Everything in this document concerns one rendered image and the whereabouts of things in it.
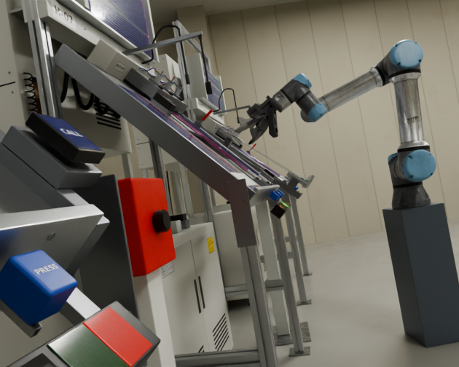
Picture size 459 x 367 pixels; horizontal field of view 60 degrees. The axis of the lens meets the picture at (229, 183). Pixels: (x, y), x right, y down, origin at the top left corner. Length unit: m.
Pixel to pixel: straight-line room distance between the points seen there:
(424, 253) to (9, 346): 1.50
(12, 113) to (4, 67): 0.14
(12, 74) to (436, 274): 1.67
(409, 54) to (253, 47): 3.46
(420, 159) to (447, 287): 0.54
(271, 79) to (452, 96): 2.19
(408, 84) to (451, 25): 4.16
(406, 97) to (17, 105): 1.35
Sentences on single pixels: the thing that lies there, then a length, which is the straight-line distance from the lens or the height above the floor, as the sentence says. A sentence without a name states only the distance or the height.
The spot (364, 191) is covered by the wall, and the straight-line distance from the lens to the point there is 4.97.
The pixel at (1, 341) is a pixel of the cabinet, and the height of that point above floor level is 0.41.
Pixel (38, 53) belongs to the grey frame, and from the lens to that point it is 1.31.
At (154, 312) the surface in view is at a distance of 0.73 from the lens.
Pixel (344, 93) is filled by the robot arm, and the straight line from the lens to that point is 1.78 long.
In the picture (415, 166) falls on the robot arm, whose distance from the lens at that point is 1.63.
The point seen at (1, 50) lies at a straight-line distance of 1.44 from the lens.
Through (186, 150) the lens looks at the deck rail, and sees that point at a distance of 1.09.
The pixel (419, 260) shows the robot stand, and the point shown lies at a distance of 1.77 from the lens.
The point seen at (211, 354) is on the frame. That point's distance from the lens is 1.13.
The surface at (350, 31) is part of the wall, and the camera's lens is 5.31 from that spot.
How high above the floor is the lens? 0.72
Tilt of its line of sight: 2 degrees up
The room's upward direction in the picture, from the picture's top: 10 degrees counter-clockwise
